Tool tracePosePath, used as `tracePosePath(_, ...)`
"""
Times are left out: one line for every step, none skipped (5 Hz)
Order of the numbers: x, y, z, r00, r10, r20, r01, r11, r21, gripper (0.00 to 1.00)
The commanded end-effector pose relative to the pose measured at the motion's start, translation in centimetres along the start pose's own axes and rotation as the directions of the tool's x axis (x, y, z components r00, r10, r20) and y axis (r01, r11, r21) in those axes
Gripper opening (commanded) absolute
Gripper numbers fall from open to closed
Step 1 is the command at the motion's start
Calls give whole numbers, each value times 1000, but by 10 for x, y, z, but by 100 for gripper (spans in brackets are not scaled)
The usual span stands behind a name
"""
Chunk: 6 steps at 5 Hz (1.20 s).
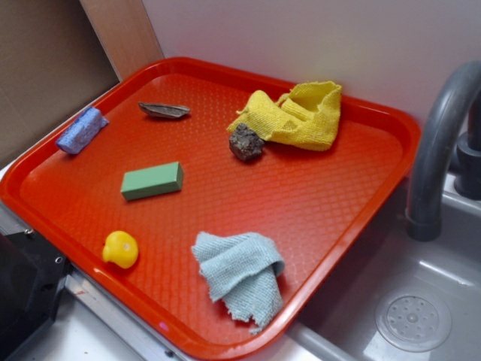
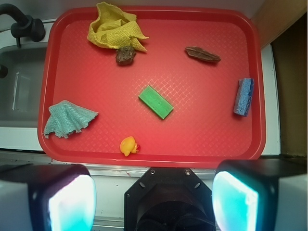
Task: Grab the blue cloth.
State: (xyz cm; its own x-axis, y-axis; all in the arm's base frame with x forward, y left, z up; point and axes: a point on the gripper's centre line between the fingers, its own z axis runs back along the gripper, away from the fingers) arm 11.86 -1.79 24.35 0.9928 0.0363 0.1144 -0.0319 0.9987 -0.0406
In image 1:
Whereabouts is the light blue cloth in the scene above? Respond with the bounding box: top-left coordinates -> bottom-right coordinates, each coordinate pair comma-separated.
192,232 -> 285,335

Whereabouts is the yellow cloth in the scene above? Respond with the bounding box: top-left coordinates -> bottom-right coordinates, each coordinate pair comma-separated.
227,81 -> 343,151

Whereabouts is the dark brown rock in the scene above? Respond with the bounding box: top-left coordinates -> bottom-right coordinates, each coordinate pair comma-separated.
229,123 -> 265,162

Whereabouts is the red plastic tray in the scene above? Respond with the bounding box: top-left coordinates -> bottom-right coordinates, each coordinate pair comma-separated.
1,58 -> 420,360

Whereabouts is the green rectangular block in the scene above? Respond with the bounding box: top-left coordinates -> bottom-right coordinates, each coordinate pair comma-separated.
120,162 -> 184,201

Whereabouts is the yellow rubber duck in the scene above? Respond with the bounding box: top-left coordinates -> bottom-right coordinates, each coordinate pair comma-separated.
102,230 -> 139,269

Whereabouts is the blue sponge block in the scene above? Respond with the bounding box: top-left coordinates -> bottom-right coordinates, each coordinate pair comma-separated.
56,107 -> 109,155

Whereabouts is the wooden board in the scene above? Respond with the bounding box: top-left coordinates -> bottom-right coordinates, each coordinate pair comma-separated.
80,0 -> 164,81

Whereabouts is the grey plastic sink basin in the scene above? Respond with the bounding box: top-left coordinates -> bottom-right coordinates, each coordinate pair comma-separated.
289,165 -> 481,361

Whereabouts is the grey toy faucet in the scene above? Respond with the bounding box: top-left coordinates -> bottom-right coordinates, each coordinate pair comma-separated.
406,60 -> 480,241

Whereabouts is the brown cardboard panel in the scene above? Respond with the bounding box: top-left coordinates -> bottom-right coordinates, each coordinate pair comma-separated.
1,1 -> 118,166

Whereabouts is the round sink drain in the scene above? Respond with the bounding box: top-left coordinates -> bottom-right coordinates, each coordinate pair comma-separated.
375,287 -> 452,353

